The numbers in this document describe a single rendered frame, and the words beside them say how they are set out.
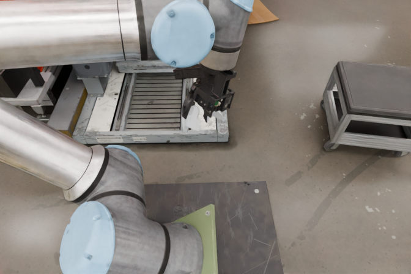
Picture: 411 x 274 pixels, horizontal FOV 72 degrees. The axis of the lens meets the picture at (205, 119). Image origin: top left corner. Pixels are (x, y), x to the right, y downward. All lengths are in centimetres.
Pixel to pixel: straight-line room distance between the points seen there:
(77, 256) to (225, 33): 51
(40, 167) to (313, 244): 105
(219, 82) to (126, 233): 37
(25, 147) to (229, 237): 62
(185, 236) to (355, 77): 111
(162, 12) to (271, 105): 141
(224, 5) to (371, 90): 105
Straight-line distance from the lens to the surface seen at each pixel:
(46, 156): 69
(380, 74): 161
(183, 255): 71
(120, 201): 69
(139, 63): 179
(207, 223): 75
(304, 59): 217
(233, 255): 95
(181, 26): 39
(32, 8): 43
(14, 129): 68
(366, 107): 140
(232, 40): 59
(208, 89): 67
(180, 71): 72
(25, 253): 145
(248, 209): 101
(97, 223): 62
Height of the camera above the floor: 121
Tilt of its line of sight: 48 degrees down
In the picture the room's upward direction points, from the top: straight up
